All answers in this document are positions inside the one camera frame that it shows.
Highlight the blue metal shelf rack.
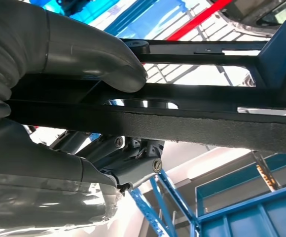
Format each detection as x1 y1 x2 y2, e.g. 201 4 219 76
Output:
30 0 286 237

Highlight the red barrier belt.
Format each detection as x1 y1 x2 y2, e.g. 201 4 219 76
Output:
166 0 232 42

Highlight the white car body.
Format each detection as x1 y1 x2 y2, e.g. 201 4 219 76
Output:
207 0 286 38

